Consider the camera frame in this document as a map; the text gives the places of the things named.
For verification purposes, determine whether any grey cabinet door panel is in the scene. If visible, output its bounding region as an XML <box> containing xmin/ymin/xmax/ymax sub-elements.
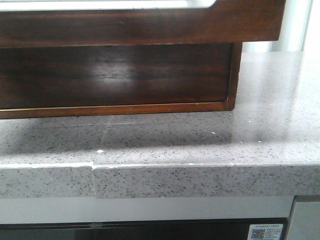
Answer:
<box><xmin>286</xmin><ymin>195</ymin><xmax>320</xmax><ymax>240</ymax></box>

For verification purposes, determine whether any dark wooden drawer cabinet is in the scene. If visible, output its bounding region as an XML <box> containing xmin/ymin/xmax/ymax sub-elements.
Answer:
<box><xmin>0</xmin><ymin>41</ymin><xmax>243</xmax><ymax>119</ymax></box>

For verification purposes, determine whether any dark wooden drawer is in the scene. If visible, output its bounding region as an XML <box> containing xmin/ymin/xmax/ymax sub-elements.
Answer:
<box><xmin>0</xmin><ymin>0</ymin><xmax>285</xmax><ymax>48</ymax></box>
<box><xmin>0</xmin><ymin>42</ymin><xmax>233</xmax><ymax>110</ymax></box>

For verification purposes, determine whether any white QR code sticker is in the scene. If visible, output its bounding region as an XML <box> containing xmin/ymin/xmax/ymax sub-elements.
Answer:
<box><xmin>247</xmin><ymin>224</ymin><xmax>284</xmax><ymax>240</ymax></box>

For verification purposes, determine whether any white tray in drawer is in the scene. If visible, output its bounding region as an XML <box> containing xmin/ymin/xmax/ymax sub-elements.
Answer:
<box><xmin>0</xmin><ymin>0</ymin><xmax>216</xmax><ymax>12</ymax></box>

